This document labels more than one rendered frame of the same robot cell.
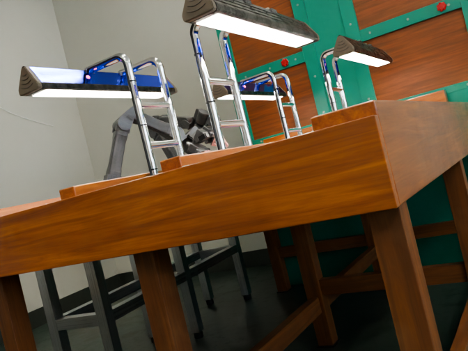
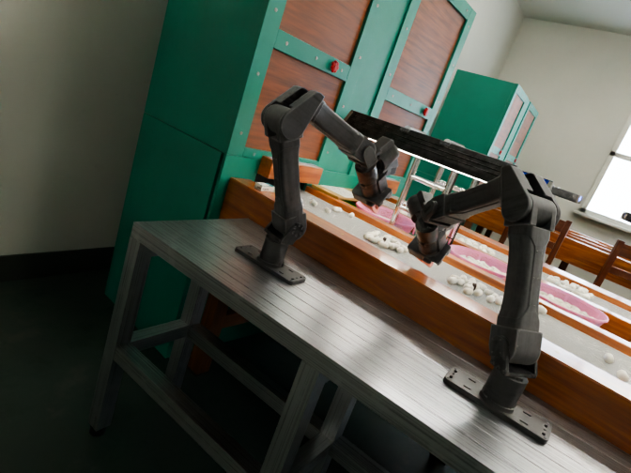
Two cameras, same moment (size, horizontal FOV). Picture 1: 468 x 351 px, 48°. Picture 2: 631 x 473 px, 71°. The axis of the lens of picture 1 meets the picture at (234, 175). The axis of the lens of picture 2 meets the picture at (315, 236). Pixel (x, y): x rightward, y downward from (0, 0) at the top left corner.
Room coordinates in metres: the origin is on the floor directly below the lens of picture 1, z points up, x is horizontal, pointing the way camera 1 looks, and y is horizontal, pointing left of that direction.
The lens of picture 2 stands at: (2.60, 1.32, 1.08)
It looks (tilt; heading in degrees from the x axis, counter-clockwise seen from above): 16 degrees down; 274
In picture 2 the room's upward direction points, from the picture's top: 19 degrees clockwise
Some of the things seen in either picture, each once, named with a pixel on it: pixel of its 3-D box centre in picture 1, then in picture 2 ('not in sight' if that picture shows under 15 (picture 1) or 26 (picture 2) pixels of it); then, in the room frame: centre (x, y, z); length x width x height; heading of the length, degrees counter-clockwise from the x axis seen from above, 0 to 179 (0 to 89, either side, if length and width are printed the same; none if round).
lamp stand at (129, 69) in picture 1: (138, 131); not in sight; (1.61, 0.25, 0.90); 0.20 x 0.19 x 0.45; 149
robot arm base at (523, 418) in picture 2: not in sight; (503, 388); (2.23, 0.53, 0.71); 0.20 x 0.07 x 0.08; 154
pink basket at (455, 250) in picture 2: not in sight; (479, 271); (2.11, -0.28, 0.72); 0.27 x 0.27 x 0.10
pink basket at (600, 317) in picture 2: not in sight; (558, 311); (1.87, -0.14, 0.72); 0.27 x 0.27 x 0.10
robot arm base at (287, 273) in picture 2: not in sight; (273, 251); (2.77, 0.27, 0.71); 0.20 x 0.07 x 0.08; 154
